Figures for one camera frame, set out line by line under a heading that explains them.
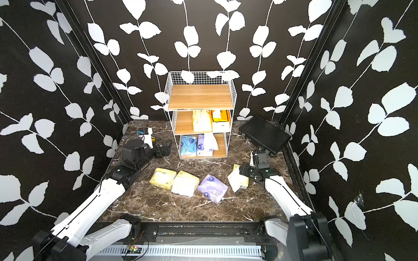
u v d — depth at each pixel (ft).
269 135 3.85
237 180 2.89
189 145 3.29
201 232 2.49
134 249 2.33
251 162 2.55
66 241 1.26
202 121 2.63
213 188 2.75
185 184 2.82
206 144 3.19
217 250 2.30
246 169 2.55
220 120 2.55
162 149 2.25
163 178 2.89
